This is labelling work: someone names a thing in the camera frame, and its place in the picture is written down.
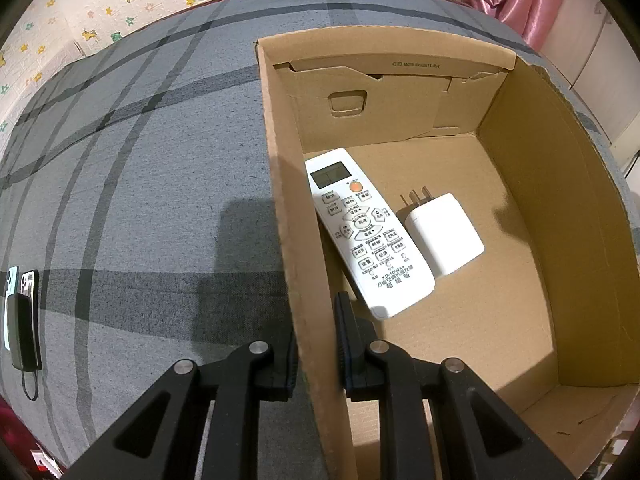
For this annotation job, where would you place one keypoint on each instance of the brown cardboard box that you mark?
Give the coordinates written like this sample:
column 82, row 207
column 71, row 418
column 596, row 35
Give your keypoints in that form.
column 547, row 315

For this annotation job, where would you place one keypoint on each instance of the dark phone with wallet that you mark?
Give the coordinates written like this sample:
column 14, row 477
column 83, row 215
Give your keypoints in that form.
column 22, row 322

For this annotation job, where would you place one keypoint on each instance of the grey plaid bed cover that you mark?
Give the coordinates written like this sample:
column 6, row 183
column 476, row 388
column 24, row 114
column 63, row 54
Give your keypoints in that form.
column 137, row 184

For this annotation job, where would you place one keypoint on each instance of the large white power adapter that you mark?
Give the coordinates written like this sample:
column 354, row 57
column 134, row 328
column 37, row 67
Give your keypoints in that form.
column 444, row 233

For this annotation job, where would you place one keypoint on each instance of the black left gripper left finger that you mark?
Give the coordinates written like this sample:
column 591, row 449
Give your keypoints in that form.
column 195, row 421

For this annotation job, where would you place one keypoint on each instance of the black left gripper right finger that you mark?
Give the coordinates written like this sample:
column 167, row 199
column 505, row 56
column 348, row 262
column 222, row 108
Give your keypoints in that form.
column 437, row 420

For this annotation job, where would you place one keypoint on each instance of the white air conditioner remote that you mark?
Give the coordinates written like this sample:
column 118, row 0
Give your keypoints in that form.
column 389, row 271

